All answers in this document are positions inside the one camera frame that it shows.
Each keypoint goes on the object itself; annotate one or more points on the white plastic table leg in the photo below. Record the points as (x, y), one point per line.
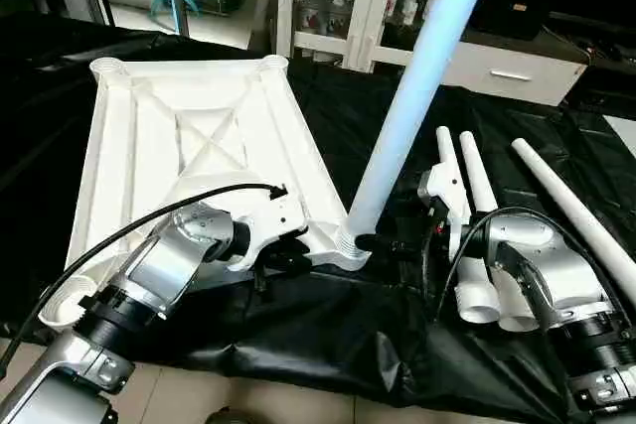
(447, 161)
(571, 206)
(475, 171)
(422, 76)

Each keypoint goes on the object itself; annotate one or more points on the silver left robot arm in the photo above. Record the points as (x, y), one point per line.
(174, 260)

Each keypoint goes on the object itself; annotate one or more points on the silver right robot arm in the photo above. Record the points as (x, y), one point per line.
(547, 275)

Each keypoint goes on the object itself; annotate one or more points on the black mat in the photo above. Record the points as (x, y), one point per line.
(328, 335)

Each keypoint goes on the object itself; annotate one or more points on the white drawer unit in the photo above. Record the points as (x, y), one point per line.
(507, 71)

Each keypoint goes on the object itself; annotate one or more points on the white flat board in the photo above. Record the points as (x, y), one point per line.
(624, 134)

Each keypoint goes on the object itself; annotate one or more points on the light blue stand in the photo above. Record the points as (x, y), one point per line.
(171, 2)

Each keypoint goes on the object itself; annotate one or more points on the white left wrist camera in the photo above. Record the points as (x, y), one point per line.
(268, 220)

